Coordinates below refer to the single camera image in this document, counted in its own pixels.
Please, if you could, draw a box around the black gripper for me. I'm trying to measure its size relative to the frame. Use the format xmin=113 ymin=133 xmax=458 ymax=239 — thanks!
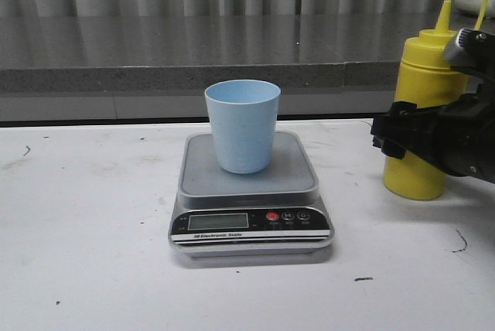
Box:
xmin=370 ymin=101 xmax=457 ymax=161

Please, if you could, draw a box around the yellow squeeze bottle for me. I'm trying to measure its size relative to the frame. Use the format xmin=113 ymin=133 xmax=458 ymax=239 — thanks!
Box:
xmin=383 ymin=0 xmax=488 ymax=200

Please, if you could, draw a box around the light blue plastic cup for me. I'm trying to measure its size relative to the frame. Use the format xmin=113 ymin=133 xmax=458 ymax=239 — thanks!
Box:
xmin=204 ymin=80 xmax=281 ymax=174

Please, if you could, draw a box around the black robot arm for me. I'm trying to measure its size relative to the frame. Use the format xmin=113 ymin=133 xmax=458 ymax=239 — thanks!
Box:
xmin=370 ymin=28 xmax=494 ymax=183

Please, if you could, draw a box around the silver digital kitchen scale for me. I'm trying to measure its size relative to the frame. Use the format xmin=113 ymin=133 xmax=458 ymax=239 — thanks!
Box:
xmin=169 ymin=131 xmax=335 ymax=268

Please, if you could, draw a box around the grey stone counter ledge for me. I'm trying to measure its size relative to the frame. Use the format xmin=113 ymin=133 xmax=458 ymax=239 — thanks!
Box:
xmin=1 ymin=12 xmax=437 ymax=123

